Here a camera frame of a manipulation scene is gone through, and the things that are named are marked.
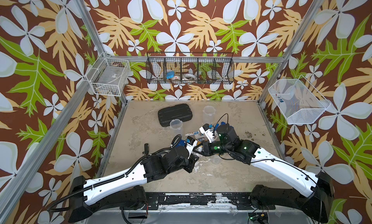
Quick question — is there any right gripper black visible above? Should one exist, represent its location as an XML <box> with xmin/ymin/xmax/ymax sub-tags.
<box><xmin>194</xmin><ymin>141</ymin><xmax>233</xmax><ymax>157</ymax></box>

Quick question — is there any blue lid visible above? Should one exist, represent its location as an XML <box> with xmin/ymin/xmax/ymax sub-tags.
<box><xmin>176</xmin><ymin>140</ymin><xmax>186</xmax><ymax>147</ymax></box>

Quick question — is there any clear cup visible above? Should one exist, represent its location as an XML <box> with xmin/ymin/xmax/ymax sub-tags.
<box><xmin>170</xmin><ymin>119</ymin><xmax>183</xmax><ymax>137</ymax></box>
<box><xmin>202</xmin><ymin>105</ymin><xmax>216</xmax><ymax>124</ymax></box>

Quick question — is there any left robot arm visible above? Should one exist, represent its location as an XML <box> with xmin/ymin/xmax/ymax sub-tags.
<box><xmin>47</xmin><ymin>146</ymin><xmax>199</xmax><ymax>223</ymax></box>

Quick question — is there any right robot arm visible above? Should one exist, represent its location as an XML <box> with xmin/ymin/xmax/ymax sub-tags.
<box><xmin>199</xmin><ymin>123</ymin><xmax>334</xmax><ymax>223</ymax></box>

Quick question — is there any black yellow screwdriver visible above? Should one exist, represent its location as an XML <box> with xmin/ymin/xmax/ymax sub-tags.
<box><xmin>143</xmin><ymin>143</ymin><xmax>149</xmax><ymax>156</ymax></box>

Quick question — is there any black plastic tool case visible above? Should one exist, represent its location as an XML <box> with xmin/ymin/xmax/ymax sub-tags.
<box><xmin>158</xmin><ymin>104</ymin><xmax>193</xmax><ymax>127</ymax></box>

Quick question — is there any white tape roll in basket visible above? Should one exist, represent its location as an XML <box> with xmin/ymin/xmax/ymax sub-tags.
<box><xmin>183</xmin><ymin>73</ymin><xmax>197</xmax><ymax>80</ymax></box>

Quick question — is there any white mesh basket right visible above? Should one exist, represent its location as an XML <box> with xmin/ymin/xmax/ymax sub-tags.
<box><xmin>268</xmin><ymin>76</ymin><xmax>331</xmax><ymax>125</ymax></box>

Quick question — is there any blue tape roll in basket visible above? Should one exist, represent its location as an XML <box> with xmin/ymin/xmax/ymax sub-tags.
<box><xmin>165</xmin><ymin>70</ymin><xmax>175</xmax><ymax>80</ymax></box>

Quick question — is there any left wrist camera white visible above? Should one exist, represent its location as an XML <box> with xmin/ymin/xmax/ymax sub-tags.
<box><xmin>186</xmin><ymin>136</ymin><xmax>198</xmax><ymax>157</ymax></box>

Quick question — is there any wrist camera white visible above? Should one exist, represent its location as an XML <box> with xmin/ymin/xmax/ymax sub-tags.
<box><xmin>186</xmin><ymin>136</ymin><xmax>198</xmax><ymax>157</ymax></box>
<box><xmin>199</xmin><ymin>124</ymin><xmax>215</xmax><ymax>143</ymax></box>

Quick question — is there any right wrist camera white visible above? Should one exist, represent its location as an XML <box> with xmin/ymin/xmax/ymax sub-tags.
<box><xmin>199</xmin><ymin>124</ymin><xmax>215</xmax><ymax>143</ymax></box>

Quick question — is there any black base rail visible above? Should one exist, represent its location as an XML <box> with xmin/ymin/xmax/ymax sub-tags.
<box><xmin>120</xmin><ymin>191</ymin><xmax>277</xmax><ymax>210</ymax></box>

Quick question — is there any black wire basket back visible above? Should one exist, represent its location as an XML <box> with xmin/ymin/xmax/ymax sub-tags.
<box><xmin>145</xmin><ymin>52</ymin><xmax>235</xmax><ymax>84</ymax></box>

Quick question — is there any white wire basket left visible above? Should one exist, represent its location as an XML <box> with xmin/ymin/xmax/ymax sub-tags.
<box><xmin>87</xmin><ymin>57</ymin><xmax>131</xmax><ymax>97</ymax></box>

